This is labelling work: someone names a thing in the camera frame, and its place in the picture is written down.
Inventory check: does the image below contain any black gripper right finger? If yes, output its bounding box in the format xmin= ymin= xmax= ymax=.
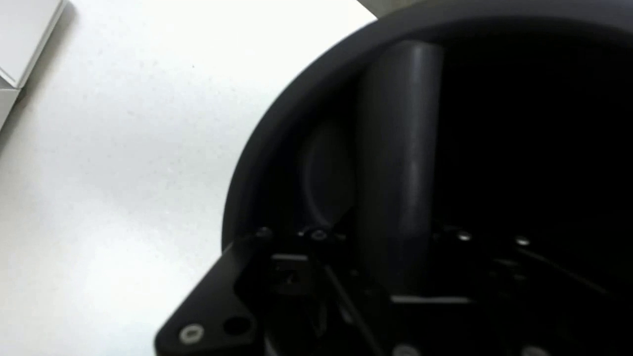
xmin=427 ymin=224 xmax=625 ymax=356

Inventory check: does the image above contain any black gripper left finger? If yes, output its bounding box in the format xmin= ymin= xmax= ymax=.
xmin=152 ymin=226 xmax=362 ymax=356

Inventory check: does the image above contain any black round cup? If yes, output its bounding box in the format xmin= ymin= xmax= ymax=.
xmin=220 ymin=0 xmax=633 ymax=356

